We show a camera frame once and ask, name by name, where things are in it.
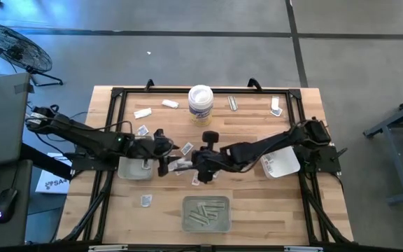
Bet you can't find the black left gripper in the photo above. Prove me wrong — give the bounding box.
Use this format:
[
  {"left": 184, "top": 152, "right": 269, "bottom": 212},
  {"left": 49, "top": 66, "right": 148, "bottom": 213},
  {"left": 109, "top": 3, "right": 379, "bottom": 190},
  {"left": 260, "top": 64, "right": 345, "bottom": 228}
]
[{"left": 133, "top": 128, "right": 180, "bottom": 178}]

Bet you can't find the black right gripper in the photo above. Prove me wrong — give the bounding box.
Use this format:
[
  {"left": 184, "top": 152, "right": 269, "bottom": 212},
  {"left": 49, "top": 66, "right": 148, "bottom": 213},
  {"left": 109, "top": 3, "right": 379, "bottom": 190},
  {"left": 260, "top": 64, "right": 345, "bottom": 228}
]
[{"left": 190, "top": 130, "right": 225, "bottom": 185}]

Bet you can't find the long white bandage wrapper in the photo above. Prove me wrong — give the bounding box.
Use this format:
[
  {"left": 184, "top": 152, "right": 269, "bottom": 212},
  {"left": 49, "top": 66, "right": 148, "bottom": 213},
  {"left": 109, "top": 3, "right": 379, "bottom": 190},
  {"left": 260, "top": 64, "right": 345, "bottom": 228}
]
[{"left": 176, "top": 157, "right": 193, "bottom": 169}]

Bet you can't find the translucent grey plastic tray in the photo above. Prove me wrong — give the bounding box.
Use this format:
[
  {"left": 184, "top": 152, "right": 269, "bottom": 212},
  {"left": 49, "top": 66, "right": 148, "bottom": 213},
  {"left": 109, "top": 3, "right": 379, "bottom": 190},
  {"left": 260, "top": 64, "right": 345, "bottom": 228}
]
[{"left": 181, "top": 195, "right": 232, "bottom": 234}]

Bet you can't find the white drug facts packet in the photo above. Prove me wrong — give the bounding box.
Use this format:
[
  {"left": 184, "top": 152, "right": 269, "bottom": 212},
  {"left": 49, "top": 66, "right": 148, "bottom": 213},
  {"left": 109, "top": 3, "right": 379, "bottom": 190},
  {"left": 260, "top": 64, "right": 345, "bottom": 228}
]
[{"left": 167, "top": 160, "right": 181, "bottom": 176}]

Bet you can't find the small grey plastic tray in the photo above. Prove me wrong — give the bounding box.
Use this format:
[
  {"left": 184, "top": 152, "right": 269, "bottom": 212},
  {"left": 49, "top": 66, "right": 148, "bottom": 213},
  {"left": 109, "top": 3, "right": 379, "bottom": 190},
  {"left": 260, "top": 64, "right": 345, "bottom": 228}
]
[{"left": 117, "top": 155, "right": 155, "bottom": 181}]

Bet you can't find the yellow disinfecting wipes canister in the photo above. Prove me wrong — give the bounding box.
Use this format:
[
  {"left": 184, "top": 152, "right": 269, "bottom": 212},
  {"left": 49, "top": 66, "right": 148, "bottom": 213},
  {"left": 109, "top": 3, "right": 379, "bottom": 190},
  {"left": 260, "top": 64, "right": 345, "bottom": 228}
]
[{"left": 188, "top": 84, "right": 215, "bottom": 127}]

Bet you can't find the white plastic tray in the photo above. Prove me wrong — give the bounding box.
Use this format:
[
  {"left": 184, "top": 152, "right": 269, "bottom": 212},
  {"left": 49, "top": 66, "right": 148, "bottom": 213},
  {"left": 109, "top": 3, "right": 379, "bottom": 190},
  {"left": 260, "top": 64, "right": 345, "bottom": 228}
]
[{"left": 259, "top": 145, "right": 302, "bottom": 180}]

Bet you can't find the white printed paper sheet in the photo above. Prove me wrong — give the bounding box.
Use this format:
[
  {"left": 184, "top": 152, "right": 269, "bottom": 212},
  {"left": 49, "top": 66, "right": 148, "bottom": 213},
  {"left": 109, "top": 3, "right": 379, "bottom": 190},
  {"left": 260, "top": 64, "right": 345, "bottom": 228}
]
[{"left": 34, "top": 151, "right": 73, "bottom": 195}]

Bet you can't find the black bar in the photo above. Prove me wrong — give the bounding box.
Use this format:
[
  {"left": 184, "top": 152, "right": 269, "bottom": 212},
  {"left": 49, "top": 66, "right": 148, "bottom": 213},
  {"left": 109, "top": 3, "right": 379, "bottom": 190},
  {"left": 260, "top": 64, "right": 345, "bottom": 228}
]
[{"left": 19, "top": 142, "right": 75, "bottom": 181}]

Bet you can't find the grey box with tape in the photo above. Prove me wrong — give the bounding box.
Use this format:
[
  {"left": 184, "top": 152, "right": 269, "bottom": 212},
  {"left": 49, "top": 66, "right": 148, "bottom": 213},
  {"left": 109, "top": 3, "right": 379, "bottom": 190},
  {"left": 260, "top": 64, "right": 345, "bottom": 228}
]
[{"left": 0, "top": 72, "right": 34, "bottom": 169}]

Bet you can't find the black computer mouse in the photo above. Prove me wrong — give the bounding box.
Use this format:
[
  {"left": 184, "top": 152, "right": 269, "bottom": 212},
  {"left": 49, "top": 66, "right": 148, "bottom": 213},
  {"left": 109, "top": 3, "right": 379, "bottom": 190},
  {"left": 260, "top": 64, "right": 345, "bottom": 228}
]
[{"left": 0, "top": 188, "right": 19, "bottom": 225}]

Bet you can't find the dark grey desk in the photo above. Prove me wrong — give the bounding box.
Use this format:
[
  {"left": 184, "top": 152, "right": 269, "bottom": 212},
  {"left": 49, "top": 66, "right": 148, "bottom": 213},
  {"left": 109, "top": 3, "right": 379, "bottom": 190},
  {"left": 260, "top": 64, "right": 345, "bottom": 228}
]
[{"left": 0, "top": 159, "right": 34, "bottom": 248}]

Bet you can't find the black floor fan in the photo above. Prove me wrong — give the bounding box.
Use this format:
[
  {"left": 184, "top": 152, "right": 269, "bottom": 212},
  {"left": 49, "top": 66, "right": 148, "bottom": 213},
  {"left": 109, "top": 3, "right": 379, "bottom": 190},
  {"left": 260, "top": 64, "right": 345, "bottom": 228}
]
[{"left": 0, "top": 22, "right": 64, "bottom": 87}]

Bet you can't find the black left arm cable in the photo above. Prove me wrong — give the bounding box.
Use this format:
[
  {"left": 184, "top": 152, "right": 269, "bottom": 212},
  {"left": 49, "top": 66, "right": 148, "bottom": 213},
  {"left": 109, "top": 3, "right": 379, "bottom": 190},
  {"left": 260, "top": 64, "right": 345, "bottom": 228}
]
[{"left": 24, "top": 104, "right": 134, "bottom": 141}]

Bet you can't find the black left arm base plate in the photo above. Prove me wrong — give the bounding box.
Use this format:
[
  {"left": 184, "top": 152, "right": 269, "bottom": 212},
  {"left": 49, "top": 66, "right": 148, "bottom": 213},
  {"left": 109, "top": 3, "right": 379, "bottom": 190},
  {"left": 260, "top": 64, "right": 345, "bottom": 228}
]
[{"left": 69, "top": 144, "right": 119, "bottom": 173}]

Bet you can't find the black aluminium table frame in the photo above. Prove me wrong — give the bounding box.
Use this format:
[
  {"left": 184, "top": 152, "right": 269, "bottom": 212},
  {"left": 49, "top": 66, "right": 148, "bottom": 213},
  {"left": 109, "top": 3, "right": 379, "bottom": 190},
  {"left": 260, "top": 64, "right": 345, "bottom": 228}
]
[{"left": 58, "top": 77, "right": 355, "bottom": 246}]

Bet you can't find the silver metal bracket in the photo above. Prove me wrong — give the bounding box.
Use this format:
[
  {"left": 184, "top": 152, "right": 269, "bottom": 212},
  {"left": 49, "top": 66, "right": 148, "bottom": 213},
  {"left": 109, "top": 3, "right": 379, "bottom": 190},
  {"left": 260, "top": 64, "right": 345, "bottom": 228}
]
[
  {"left": 283, "top": 245, "right": 324, "bottom": 252},
  {"left": 87, "top": 244, "right": 129, "bottom": 252}
]

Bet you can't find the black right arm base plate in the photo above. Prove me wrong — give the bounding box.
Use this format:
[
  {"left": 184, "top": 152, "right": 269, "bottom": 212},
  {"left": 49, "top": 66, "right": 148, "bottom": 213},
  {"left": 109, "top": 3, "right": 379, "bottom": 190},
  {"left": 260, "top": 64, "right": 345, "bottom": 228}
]
[{"left": 293, "top": 144, "right": 343, "bottom": 175}]

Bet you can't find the blue-grey metal table frame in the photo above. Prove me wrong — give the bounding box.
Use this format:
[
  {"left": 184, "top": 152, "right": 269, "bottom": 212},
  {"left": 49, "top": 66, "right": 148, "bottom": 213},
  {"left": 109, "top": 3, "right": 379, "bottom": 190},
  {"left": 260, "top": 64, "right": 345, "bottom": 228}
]
[{"left": 362, "top": 89, "right": 403, "bottom": 207}]

